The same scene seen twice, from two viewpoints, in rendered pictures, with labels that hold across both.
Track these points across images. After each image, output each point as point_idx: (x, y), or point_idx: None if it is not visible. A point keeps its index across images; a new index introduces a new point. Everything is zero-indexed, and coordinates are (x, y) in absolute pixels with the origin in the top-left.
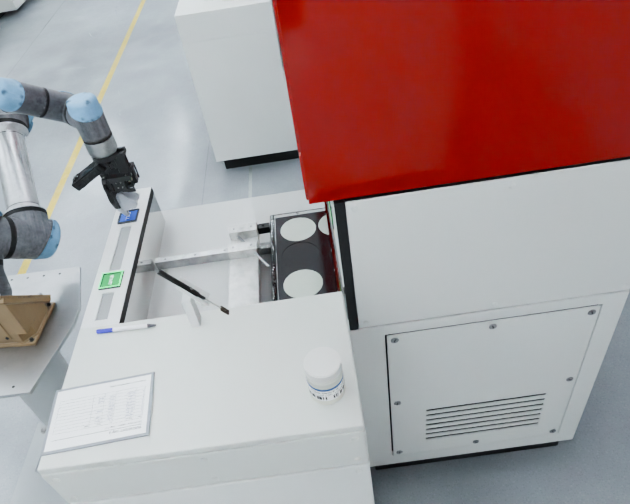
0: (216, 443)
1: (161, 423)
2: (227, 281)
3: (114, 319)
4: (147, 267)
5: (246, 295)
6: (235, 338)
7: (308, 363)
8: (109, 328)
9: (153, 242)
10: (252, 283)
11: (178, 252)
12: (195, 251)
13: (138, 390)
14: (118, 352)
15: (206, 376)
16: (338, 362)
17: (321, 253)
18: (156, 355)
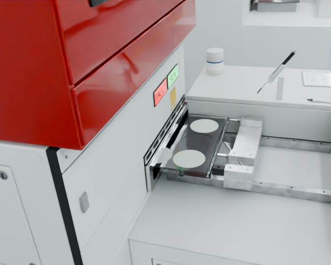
0: (268, 67)
1: (295, 73)
2: (261, 172)
3: None
4: None
5: (246, 135)
6: (255, 89)
7: (220, 50)
8: None
9: None
10: (239, 141)
11: (313, 211)
12: (293, 206)
13: (310, 81)
14: (329, 95)
15: (272, 81)
16: (208, 49)
17: (181, 138)
18: (303, 91)
